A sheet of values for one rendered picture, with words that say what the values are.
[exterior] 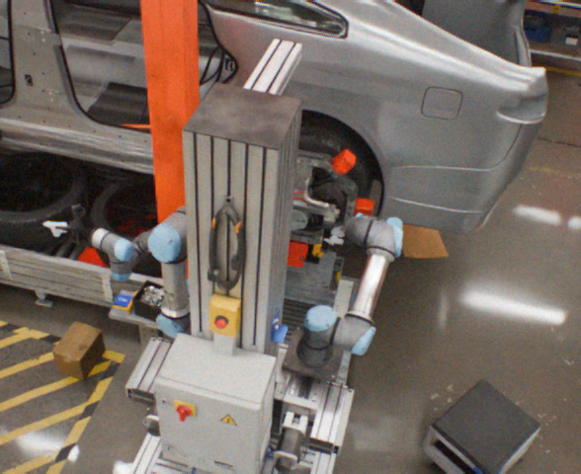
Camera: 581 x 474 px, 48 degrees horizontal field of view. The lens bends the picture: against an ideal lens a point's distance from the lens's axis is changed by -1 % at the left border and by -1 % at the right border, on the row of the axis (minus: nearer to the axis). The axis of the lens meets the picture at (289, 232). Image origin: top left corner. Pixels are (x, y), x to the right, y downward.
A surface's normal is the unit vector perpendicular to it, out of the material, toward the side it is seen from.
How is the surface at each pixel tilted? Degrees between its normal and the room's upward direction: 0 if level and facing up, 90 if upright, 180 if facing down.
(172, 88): 90
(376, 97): 90
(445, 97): 90
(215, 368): 0
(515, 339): 0
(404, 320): 0
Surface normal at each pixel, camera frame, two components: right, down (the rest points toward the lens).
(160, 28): -0.22, 0.65
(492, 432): 0.07, -0.74
